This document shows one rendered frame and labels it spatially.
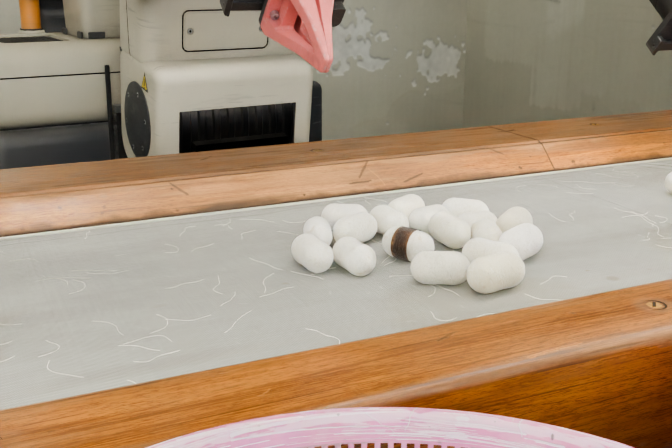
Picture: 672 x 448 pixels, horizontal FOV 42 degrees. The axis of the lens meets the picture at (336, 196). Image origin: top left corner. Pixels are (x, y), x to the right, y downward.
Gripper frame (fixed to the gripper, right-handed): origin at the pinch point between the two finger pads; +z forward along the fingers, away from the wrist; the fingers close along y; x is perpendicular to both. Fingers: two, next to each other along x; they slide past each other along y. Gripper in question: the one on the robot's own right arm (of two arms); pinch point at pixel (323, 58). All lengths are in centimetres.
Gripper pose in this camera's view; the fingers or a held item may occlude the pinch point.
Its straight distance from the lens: 65.6
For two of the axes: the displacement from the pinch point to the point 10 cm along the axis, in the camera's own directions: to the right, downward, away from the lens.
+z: 3.2, 8.1, -4.9
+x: -2.9, 5.8, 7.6
